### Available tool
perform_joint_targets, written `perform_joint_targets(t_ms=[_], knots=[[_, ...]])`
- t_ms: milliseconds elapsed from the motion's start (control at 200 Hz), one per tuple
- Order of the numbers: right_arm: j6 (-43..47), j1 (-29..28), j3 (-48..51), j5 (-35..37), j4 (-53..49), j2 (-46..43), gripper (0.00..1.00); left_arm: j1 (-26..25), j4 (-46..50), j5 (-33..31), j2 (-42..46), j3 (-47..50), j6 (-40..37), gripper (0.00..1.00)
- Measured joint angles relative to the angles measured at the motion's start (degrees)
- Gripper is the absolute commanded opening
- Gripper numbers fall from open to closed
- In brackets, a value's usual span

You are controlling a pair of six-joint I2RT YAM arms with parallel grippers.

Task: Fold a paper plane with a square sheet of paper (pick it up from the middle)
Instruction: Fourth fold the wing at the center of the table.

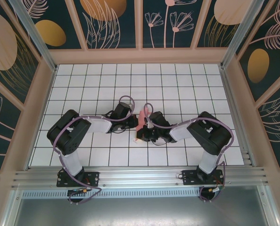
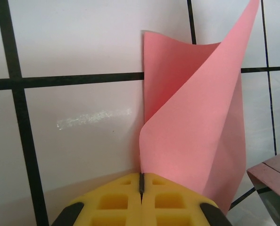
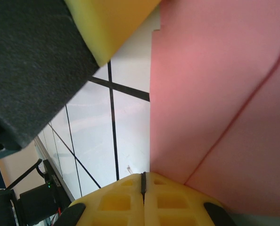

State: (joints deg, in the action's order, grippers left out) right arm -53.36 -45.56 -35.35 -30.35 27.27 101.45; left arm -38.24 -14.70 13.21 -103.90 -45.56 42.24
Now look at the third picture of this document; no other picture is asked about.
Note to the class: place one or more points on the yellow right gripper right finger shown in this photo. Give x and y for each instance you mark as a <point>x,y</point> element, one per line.
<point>175,204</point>

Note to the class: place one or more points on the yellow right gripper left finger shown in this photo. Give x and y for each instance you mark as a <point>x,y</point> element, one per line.
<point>116,202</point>

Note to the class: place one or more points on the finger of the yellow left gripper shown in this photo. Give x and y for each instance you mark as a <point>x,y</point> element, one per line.
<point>36,58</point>

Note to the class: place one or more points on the pink paper sheet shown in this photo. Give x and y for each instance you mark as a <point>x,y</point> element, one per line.
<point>213,94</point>

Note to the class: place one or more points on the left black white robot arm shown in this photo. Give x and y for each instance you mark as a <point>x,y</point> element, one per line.
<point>36,202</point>

